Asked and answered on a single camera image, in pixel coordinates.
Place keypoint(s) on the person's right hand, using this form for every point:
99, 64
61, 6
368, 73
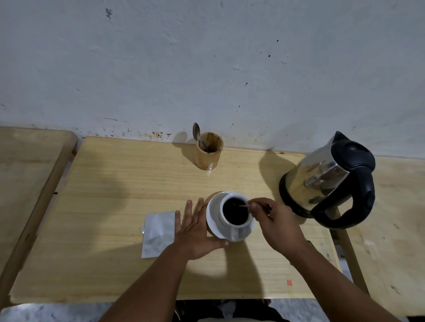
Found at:
279, 229

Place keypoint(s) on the person's left hand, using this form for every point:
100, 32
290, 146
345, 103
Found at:
194, 235

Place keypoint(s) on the white saucer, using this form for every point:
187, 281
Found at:
212, 217

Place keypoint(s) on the silver foil sachet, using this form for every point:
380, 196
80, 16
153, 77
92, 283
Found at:
159, 235

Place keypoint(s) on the white coffee cup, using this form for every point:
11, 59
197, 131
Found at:
232, 230

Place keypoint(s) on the long metal spoon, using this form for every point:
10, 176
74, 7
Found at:
244, 206

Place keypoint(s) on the black coffee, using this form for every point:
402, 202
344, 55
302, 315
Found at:
234, 212

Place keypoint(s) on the person's right forearm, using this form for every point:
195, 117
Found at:
338, 292

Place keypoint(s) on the person's left forearm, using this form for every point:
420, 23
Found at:
146, 288

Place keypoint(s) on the wooden spoon holder cup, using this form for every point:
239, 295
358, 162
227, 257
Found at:
207, 159

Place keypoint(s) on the light wooden table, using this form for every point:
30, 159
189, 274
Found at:
116, 192

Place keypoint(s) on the short metal spoon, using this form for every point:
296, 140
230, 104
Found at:
196, 129

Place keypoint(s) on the pale scuffed wooden table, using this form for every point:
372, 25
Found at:
391, 265

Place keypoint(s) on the worn stained wooden table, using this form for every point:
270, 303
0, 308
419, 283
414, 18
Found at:
26, 179

